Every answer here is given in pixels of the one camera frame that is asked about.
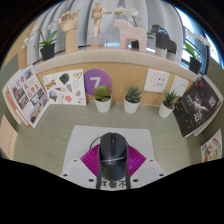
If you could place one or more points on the white sticker sheet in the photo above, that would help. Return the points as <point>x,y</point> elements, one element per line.
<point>65,87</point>

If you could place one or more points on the pink horse figurine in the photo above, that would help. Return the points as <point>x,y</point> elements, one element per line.
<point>128,31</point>

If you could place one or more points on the small black horse figurine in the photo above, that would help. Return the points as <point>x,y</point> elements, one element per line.
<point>172,48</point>

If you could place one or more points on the spiky succulent in white pot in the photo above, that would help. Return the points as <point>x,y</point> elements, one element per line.
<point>165,110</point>

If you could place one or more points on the colourful picture booklet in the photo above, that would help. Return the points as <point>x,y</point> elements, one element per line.
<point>212,148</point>

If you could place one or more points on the large black horse figurine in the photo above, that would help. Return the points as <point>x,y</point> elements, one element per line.
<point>161,38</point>

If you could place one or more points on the black cover book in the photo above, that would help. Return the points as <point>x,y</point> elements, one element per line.
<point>198,106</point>

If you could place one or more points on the white book with photo cover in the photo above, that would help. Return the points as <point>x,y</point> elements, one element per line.
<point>30,95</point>

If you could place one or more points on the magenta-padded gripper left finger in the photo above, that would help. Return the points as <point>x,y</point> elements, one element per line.
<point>88,163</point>

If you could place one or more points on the wooden mannequin figure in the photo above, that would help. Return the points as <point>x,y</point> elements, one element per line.
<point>97,20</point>

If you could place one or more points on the green plant in black pot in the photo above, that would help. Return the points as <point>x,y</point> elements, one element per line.
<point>195,65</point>

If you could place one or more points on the dark grey computer mouse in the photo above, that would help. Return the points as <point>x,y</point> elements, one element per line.
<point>113,156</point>

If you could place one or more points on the purple round number sticker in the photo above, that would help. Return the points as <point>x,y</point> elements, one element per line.
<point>96,78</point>

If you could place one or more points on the white printed mouse pad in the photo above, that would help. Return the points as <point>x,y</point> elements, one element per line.
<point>83,136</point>

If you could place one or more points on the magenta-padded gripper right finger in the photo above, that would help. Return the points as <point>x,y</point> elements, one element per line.
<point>136,161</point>

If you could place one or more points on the white orchid in black pot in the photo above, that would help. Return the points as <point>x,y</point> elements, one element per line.
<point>47,51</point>
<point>134,44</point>

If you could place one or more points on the pale grey curtain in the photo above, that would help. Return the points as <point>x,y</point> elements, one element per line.
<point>85,26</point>

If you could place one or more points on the white wall socket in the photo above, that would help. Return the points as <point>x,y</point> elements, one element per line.
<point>156,81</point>
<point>179,86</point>

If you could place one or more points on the wooden desk back panel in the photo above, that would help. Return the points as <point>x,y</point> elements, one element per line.
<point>126,75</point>

